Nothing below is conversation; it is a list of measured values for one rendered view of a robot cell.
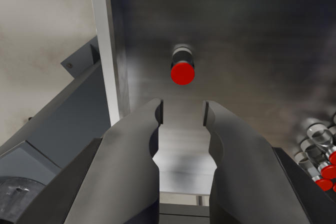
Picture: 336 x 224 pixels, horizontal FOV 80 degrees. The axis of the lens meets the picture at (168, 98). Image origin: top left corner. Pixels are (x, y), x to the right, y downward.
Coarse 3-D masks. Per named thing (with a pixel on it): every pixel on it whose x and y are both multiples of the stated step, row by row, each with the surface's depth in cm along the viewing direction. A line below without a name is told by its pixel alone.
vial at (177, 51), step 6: (180, 48) 20; (186, 48) 21; (174, 54) 20; (180, 54) 19; (186, 54) 19; (174, 60) 18; (180, 60) 18; (186, 60) 18; (192, 60) 19; (192, 66) 18
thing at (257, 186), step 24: (216, 120) 10; (240, 120) 10; (216, 144) 9; (240, 144) 8; (264, 144) 9; (216, 168) 7; (240, 168) 7; (264, 168) 7; (216, 192) 7; (240, 192) 7; (264, 192) 7; (288, 192) 7; (216, 216) 6; (240, 216) 6; (264, 216) 6; (288, 216) 6
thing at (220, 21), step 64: (128, 0) 19; (192, 0) 19; (256, 0) 18; (320, 0) 18; (128, 64) 22; (256, 64) 21; (320, 64) 21; (192, 128) 26; (256, 128) 25; (192, 192) 27
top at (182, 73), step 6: (174, 66) 17; (180, 66) 17; (186, 66) 17; (174, 72) 17; (180, 72) 17; (186, 72) 17; (192, 72) 17; (174, 78) 18; (180, 78) 18; (186, 78) 18; (192, 78) 18; (180, 84) 18
